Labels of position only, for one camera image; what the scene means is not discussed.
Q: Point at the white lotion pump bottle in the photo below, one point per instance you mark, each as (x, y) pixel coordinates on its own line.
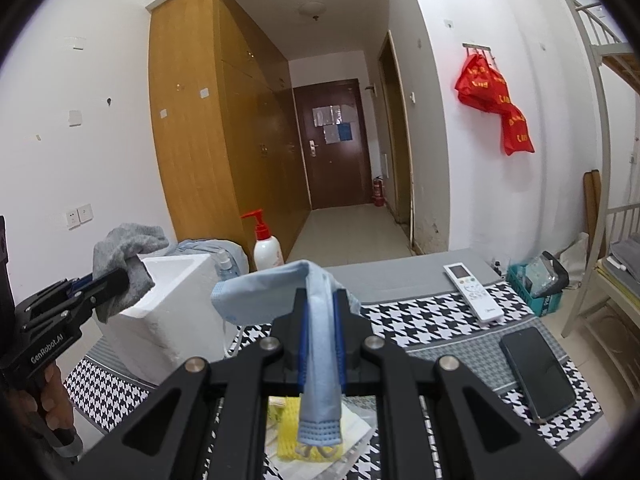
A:
(267, 252)

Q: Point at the wall coat hook rack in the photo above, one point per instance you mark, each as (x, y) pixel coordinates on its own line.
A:
(476, 48)

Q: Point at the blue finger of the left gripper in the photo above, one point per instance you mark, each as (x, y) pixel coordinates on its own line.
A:
(106, 288)
(80, 284)

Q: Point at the wooden boards against wall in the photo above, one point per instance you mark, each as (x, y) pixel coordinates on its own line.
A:
(592, 194)

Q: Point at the white wall socket pair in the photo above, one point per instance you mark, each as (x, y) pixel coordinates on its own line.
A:
(76, 217)

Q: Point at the ceiling lamp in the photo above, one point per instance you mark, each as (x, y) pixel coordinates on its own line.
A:
(312, 9)

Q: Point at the metal bunk bed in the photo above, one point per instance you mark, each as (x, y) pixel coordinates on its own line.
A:
(593, 55)

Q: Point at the red fire extinguisher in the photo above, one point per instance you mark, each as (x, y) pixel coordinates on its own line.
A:
(378, 191)

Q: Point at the wooden wardrobe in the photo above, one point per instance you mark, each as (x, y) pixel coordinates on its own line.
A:
(224, 125)

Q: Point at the houndstooth table cloth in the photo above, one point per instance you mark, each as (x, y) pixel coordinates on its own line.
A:
(411, 302)

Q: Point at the grey sock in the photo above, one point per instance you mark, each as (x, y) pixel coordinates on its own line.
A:
(120, 250)

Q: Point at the red hanging plastic bags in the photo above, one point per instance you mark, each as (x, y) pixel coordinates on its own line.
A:
(481, 86)

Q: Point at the white remote control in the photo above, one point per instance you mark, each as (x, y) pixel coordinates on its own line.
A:
(476, 296)

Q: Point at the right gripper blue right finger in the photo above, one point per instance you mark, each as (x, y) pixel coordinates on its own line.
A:
(339, 302)

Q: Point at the light blue crumpled cloth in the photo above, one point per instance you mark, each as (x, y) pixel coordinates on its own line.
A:
(208, 246)

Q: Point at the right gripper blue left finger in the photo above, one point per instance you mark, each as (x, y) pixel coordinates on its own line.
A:
(301, 311)

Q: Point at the clear blue spray bottle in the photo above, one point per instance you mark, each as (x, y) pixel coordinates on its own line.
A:
(225, 265)

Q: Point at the person's left hand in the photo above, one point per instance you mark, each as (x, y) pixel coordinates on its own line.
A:
(53, 398)

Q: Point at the teal plastic basket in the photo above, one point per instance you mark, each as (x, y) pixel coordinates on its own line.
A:
(540, 283)

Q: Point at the black smartphone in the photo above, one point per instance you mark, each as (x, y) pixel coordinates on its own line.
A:
(538, 372)

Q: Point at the side doorway wooden frame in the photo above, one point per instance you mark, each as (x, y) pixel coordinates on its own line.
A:
(399, 153)

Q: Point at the dark brown entrance door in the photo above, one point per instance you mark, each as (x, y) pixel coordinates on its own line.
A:
(335, 144)

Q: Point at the white tissue stack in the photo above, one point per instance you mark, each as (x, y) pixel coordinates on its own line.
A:
(358, 425)

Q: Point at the yellow foam fruit net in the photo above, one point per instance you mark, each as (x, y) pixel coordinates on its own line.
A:
(301, 439)

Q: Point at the white styrofoam box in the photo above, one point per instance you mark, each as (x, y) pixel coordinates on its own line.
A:
(174, 321)

